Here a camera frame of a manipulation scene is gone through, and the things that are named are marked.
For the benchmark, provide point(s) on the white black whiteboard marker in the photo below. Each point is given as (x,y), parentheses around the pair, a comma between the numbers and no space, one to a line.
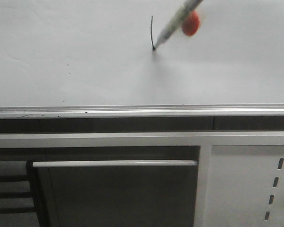
(175,22)

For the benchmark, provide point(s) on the white whiteboard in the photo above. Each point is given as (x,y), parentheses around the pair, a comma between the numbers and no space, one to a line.
(98,52)

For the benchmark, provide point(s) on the dark grey panel white-topped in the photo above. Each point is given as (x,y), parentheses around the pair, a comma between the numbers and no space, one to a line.
(123,193)

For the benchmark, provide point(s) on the orange red round cap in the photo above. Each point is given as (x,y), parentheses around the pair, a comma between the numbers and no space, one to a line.
(191,24)

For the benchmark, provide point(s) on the white perforated metal panel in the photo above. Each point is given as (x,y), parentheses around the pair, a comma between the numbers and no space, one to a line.
(246,187)

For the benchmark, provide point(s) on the black slatted chair back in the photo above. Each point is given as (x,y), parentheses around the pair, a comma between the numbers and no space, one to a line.
(17,205)

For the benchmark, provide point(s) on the white metal frame shelf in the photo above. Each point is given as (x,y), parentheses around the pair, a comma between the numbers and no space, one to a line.
(204,140)

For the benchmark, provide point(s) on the aluminium whiteboard tray rail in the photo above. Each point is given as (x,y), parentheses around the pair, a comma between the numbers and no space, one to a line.
(115,111)

